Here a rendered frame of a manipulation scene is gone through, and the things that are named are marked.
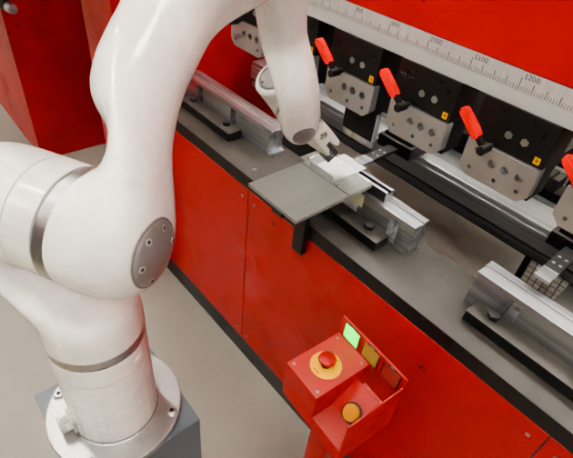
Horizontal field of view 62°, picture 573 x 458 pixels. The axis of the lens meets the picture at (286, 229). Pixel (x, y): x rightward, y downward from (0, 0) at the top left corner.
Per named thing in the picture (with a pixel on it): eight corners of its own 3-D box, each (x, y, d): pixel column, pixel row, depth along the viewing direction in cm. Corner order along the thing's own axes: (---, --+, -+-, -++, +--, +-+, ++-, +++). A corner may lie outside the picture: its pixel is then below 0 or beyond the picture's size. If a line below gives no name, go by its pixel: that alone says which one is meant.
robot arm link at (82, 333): (104, 388, 54) (57, 226, 38) (-23, 328, 58) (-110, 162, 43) (164, 313, 62) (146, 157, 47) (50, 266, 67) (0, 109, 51)
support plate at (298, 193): (247, 186, 119) (247, 183, 118) (323, 155, 133) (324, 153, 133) (295, 224, 109) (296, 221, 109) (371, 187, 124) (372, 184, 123)
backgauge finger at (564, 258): (512, 268, 106) (521, 251, 102) (564, 225, 120) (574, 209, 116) (564, 302, 99) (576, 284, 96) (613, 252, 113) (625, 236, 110)
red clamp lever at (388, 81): (380, 67, 99) (401, 110, 99) (393, 64, 101) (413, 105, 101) (375, 72, 100) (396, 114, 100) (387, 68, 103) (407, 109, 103)
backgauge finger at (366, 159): (341, 157, 135) (344, 142, 131) (399, 134, 149) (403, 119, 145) (373, 178, 128) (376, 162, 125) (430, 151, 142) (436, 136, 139)
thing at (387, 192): (329, 166, 133) (331, 157, 131) (336, 163, 135) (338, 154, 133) (383, 203, 122) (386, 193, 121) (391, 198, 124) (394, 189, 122)
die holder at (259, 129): (185, 97, 179) (185, 72, 172) (199, 94, 182) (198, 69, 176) (269, 158, 151) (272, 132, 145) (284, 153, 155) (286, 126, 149)
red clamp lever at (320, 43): (315, 36, 110) (334, 74, 110) (327, 34, 112) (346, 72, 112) (311, 41, 111) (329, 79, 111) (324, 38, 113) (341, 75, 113)
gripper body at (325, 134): (329, 114, 104) (345, 140, 113) (297, 96, 109) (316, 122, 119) (306, 141, 104) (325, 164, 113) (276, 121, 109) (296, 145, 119)
